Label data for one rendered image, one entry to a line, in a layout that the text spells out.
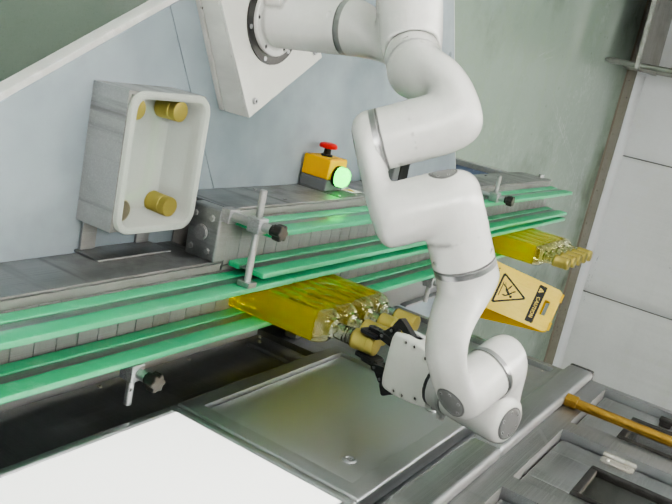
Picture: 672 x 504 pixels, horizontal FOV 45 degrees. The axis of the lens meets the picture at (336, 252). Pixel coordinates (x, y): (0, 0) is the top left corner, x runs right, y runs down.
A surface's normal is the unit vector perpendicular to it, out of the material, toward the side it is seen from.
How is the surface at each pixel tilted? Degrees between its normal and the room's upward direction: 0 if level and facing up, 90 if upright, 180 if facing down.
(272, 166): 0
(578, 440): 90
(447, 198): 63
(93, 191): 90
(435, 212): 59
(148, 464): 90
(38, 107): 0
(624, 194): 90
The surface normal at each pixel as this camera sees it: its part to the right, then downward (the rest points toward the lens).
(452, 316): -0.53, -0.23
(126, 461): 0.20, -0.95
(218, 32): -0.56, 0.57
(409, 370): -0.73, -0.03
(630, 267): -0.53, 0.10
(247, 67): 0.84, 0.22
